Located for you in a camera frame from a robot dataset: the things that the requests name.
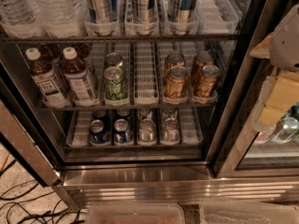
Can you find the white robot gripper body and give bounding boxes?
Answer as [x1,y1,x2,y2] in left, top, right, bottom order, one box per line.
[270,4,299,71]

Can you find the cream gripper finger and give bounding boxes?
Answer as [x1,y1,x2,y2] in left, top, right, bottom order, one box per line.
[249,34,272,59]
[252,72,299,132]

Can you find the front right gold can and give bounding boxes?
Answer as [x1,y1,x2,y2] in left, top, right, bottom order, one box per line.
[193,64,221,99]

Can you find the gold can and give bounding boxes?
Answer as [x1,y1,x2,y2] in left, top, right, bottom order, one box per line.
[191,50,214,84]
[193,64,221,99]
[164,65,189,99]
[164,52,185,75]

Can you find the rear right gold can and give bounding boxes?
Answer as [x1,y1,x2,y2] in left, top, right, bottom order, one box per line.
[191,50,214,84]

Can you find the rear left gold can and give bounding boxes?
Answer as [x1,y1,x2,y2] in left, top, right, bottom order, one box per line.
[164,52,185,75]

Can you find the front left gold can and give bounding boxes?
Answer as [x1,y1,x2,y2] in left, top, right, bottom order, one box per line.
[164,65,189,99]

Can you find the right redbull can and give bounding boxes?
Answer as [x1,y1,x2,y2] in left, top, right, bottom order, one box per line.
[167,0,196,35]

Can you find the redbull can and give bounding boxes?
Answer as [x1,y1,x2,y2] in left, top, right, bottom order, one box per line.
[132,0,155,35]
[167,0,196,35]
[87,0,118,36]

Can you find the front right silver can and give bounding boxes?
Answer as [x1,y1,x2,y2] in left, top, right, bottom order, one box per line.
[162,118,179,143]

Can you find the silver can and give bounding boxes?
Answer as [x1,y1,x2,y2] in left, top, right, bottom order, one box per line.
[138,119,157,145]
[162,118,179,143]

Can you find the middle redbull can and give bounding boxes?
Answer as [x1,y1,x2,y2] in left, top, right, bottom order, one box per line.
[132,0,155,35]

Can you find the front left silver can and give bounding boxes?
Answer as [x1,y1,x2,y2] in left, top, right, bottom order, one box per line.
[138,119,157,145]

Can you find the stainless steel fridge cabinet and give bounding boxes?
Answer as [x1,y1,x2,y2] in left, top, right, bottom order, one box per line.
[0,0,299,209]

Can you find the rear green soda can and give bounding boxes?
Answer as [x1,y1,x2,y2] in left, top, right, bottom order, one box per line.
[104,52,124,69]

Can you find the green soda can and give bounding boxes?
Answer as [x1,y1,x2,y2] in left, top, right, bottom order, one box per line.
[104,52,124,69]
[104,66,129,105]

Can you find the front green soda can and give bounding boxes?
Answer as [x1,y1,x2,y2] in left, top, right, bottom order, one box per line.
[104,66,129,105]

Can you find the blue can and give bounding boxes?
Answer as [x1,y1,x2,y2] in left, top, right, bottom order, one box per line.
[114,119,132,145]
[89,119,109,144]

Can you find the left redbull can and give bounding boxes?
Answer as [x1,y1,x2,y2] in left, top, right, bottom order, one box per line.
[87,0,118,36]

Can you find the front left blue can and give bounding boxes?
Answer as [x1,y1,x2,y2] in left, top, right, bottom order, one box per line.
[89,119,109,144]

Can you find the open fridge glass door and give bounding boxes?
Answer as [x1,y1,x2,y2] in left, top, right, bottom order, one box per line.
[0,59,62,188]

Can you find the cans behind right door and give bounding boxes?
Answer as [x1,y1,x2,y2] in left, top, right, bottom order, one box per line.
[252,108,299,145]

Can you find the right clear plastic bin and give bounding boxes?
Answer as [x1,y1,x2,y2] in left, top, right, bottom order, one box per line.
[199,201,299,224]

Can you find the clear plastic bin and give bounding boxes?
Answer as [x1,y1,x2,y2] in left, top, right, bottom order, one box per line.
[199,201,299,224]
[84,202,185,224]

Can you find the right tea bottle white cap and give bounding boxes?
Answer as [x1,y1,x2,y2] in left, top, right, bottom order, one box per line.
[63,47,96,102]

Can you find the tea bottle white cap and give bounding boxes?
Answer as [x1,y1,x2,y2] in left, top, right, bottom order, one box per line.
[25,48,68,108]
[63,47,96,102]

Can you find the clear water bottle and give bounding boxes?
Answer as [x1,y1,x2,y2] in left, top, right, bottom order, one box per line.
[37,0,80,38]
[0,0,44,38]

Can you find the left clear plastic bin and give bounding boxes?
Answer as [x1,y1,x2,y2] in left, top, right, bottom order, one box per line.
[84,202,185,224]

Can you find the left tea bottle white cap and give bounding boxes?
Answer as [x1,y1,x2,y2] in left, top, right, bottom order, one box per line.
[25,48,68,108]

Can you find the left clear water bottle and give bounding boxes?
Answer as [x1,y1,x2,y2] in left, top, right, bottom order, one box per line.
[0,0,44,38]

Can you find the black floor cables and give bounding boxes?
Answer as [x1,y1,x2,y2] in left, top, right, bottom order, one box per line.
[0,159,87,224]

